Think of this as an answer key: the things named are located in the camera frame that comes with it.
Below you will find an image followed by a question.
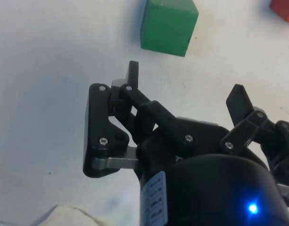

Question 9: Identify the red cube block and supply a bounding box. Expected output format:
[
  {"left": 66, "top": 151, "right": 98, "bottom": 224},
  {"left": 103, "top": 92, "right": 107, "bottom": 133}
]
[{"left": 269, "top": 0, "right": 289, "bottom": 24}]

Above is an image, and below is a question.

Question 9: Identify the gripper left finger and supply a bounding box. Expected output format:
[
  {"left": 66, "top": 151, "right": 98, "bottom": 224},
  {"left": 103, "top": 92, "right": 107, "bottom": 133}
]
[{"left": 82, "top": 60, "right": 195, "bottom": 178}]

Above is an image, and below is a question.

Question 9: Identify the green cube block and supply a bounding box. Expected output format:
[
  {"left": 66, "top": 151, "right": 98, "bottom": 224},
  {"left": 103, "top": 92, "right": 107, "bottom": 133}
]
[{"left": 140, "top": 0, "right": 199, "bottom": 57}]

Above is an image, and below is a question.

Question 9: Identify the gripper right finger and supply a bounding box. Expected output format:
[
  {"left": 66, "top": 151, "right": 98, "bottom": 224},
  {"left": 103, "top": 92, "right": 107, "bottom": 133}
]
[{"left": 220, "top": 83, "right": 289, "bottom": 187}]

